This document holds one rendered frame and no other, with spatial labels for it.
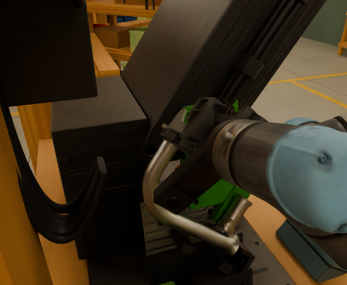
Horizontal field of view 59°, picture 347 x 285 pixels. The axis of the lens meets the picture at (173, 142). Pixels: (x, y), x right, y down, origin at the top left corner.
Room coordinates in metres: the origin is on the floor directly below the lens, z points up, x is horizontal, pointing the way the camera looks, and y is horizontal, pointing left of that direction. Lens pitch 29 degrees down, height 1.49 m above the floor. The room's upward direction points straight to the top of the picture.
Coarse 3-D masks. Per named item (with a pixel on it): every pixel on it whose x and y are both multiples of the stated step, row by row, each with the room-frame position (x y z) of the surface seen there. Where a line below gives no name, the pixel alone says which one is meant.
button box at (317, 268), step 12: (288, 228) 0.55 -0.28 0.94; (288, 240) 0.53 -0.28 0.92; (300, 240) 0.51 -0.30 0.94; (300, 252) 0.49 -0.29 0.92; (312, 252) 0.48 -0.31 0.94; (324, 252) 0.46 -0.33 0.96; (312, 264) 0.46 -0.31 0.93; (324, 264) 0.44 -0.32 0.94; (336, 264) 0.44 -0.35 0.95; (312, 276) 0.44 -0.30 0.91; (324, 276) 0.43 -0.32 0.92; (336, 276) 0.45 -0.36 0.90
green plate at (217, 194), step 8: (184, 120) 0.51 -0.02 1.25; (184, 160) 0.54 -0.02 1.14; (216, 184) 0.50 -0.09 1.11; (224, 184) 0.50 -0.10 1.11; (232, 184) 0.51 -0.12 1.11; (208, 192) 0.49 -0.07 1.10; (216, 192) 0.49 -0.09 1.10; (224, 192) 0.50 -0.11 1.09; (200, 200) 0.48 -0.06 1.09; (208, 200) 0.49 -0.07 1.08; (216, 200) 0.49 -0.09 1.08; (224, 200) 0.49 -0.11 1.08; (192, 208) 0.47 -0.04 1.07
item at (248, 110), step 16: (192, 112) 0.41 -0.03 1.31; (208, 112) 0.37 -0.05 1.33; (224, 112) 0.39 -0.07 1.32; (240, 112) 0.33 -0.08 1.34; (192, 128) 0.37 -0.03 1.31; (208, 128) 0.37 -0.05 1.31; (176, 144) 0.37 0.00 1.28; (192, 144) 0.35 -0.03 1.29; (208, 144) 0.30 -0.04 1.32; (208, 160) 0.30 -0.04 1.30
